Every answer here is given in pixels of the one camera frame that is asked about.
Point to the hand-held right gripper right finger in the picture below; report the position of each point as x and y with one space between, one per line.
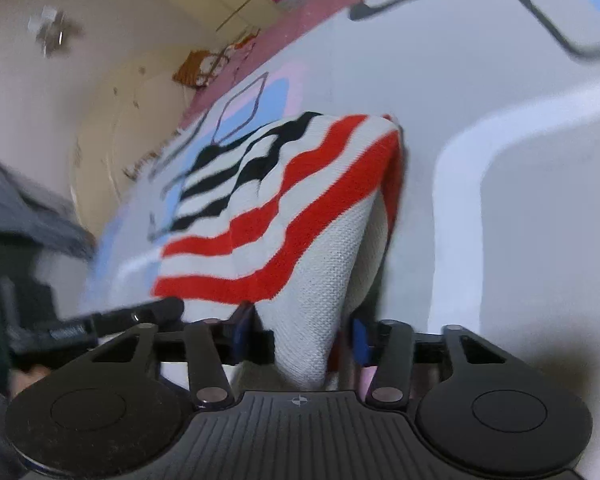
360 342

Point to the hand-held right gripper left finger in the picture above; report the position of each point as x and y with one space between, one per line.
241 335

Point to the ceiling lamp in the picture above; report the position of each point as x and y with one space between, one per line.
52 30

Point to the orange patterned pillow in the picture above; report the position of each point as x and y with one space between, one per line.
207 65

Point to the printed grey blanket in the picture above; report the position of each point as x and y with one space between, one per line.
455 60

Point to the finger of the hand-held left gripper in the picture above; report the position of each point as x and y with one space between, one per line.
130 316

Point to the person's left hand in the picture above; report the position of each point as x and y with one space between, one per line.
29 379

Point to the patterned fringed cloth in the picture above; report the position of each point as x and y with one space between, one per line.
147 160

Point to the red black striped white sweater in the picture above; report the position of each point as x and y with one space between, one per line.
300 220

